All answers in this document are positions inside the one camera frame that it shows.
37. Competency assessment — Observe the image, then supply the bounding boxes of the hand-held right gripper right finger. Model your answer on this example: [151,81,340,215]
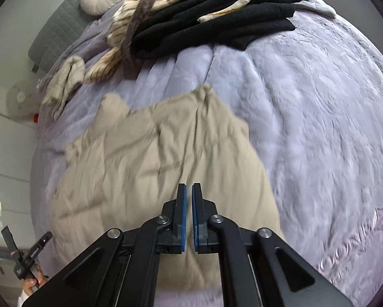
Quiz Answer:
[191,182,353,307]

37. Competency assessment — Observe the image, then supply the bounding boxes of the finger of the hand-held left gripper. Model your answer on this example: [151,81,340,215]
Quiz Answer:
[2,226,20,259]
[28,232,53,257]

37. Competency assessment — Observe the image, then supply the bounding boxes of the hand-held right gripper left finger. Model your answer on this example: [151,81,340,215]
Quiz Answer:
[21,183,188,307]

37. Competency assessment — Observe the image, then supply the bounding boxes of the beige puffer jacket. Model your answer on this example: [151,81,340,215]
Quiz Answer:
[49,84,286,293]

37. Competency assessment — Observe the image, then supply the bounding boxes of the person's left forearm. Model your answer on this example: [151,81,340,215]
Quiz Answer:
[17,289,35,307]

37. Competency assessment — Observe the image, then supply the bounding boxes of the person's left hand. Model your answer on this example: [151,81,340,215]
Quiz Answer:
[23,264,49,295]

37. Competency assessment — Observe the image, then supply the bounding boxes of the lavender plush bed blanket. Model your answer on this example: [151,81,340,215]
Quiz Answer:
[19,3,383,307]

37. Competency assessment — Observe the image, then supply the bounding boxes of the white standing fan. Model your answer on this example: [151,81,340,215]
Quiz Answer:
[5,81,40,124]

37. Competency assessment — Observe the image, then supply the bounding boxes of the folded cream puffer jacket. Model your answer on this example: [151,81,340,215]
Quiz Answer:
[36,55,86,120]

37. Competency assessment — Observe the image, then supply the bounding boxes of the black garment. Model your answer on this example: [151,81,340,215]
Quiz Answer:
[129,0,304,60]

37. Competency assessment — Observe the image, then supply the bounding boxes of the brown fuzzy scarf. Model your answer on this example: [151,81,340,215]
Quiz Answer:
[119,0,162,72]

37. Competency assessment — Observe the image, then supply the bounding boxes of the grey quilted headboard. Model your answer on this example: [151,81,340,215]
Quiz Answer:
[28,0,141,72]

